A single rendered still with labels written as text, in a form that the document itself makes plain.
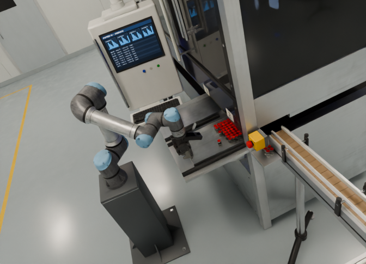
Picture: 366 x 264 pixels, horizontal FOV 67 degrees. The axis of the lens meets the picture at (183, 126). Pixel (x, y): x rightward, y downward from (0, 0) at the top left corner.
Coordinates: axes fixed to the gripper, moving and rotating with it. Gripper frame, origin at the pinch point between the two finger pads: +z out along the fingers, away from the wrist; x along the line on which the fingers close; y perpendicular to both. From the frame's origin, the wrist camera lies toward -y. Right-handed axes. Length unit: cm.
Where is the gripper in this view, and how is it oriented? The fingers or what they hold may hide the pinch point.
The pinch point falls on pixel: (191, 156)
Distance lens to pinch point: 160.9
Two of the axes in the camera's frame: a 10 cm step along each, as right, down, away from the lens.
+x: 3.4, 5.3, -7.8
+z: 2.8, 7.3, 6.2
